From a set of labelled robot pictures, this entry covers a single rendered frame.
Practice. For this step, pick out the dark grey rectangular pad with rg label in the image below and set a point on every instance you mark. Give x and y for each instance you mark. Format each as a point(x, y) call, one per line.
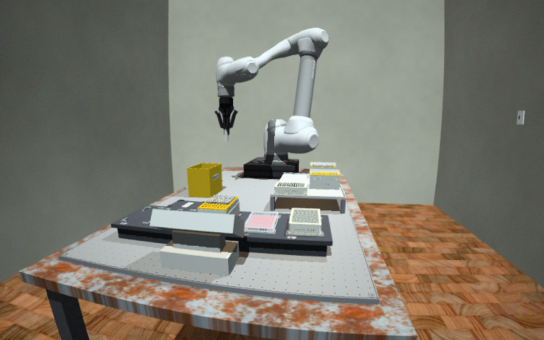
point(186, 204)

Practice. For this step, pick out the pink trough reservoir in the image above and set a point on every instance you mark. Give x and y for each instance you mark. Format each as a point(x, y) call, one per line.
point(305, 222)

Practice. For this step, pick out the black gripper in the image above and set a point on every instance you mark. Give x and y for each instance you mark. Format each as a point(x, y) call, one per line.
point(226, 107)

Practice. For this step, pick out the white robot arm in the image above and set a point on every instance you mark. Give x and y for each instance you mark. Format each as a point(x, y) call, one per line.
point(298, 135)

